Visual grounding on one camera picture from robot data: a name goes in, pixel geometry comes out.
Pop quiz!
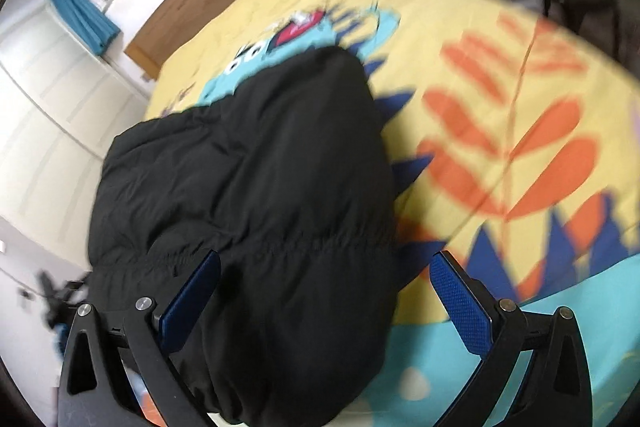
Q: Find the black puffer coat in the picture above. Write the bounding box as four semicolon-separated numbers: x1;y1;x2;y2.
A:
87;46;401;425

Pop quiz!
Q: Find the teal curtain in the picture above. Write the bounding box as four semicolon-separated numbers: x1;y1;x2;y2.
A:
49;0;122;56

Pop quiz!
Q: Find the yellow printed bedsheet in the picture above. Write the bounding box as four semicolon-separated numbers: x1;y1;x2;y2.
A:
142;0;640;427

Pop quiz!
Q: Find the white wardrobe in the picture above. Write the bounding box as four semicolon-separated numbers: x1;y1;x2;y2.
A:
0;0;151;268

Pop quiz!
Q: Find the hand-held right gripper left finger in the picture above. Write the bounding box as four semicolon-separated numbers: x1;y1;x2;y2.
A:
57;249;222;427

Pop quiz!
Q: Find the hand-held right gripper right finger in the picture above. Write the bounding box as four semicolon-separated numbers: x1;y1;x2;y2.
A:
430;249;593;427

